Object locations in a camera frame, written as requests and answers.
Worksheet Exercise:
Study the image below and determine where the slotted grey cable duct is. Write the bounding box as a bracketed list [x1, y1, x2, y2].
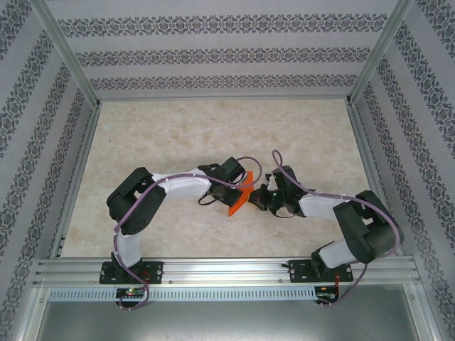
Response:
[48, 287, 317, 302]

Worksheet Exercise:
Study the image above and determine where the aluminium frame post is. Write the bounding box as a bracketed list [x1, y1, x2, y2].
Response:
[30, 0, 102, 107]
[346, 0, 415, 107]

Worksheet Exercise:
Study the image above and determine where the grey sheet metal panel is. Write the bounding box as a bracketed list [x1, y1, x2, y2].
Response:
[35, 301, 437, 341]

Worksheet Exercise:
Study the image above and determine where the aluminium side rail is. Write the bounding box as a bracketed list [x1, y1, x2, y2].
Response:
[48, 102, 102, 259]
[346, 102, 405, 256]

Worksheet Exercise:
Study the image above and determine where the aluminium frame bar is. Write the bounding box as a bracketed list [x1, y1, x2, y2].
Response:
[14, 286, 49, 341]
[405, 283, 451, 341]

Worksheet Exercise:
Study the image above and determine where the orange paper sheet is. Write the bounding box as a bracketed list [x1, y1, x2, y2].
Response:
[227, 170, 256, 217]

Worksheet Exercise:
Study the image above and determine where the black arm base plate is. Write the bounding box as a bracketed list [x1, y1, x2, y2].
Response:
[288, 259, 354, 284]
[99, 261, 164, 285]

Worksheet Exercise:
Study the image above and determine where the aluminium mounting rail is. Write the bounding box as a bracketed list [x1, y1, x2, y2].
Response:
[33, 258, 422, 287]

